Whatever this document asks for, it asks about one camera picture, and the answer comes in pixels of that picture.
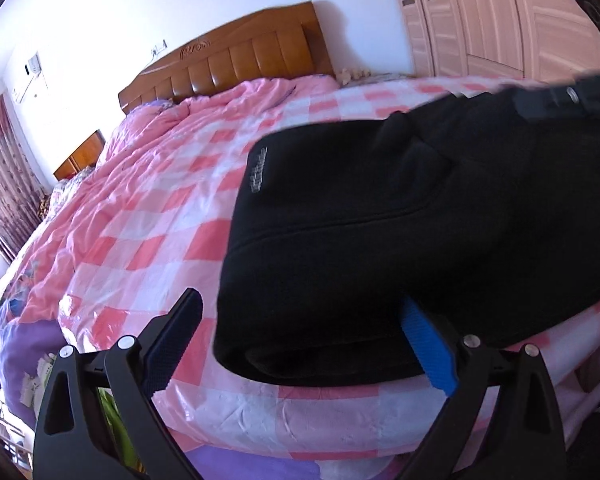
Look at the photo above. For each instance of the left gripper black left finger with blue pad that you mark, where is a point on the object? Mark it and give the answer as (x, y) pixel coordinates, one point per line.
(72, 438)

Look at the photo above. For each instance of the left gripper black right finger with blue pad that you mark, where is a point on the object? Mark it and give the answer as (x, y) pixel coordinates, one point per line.
(500, 418)

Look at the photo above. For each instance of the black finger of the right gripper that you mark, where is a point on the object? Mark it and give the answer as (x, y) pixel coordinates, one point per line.
(576, 100)

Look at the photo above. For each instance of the black pants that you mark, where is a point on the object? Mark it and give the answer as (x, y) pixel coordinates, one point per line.
(488, 222)

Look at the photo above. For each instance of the light wooden wardrobe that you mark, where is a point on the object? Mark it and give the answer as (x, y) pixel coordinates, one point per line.
(543, 40)

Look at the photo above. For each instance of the purple floral bedding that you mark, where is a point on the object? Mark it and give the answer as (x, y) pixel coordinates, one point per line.
(20, 359)

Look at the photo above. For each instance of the pink checkered quilt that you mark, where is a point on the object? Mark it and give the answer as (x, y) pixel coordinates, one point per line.
(150, 220)

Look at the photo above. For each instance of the dark red curtain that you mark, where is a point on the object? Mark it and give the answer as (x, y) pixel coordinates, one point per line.
(20, 190)

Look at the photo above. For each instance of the brown wooden nightstand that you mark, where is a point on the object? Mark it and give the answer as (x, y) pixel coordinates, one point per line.
(84, 156)

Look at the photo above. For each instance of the pink checkered bed sheet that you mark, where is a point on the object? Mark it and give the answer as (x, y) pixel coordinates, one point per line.
(207, 405)

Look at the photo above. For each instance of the brown wooden headboard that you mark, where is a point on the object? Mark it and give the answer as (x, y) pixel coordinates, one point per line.
(284, 42)

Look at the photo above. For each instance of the white wall air conditioner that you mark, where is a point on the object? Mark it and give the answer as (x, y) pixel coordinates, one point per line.
(28, 78)

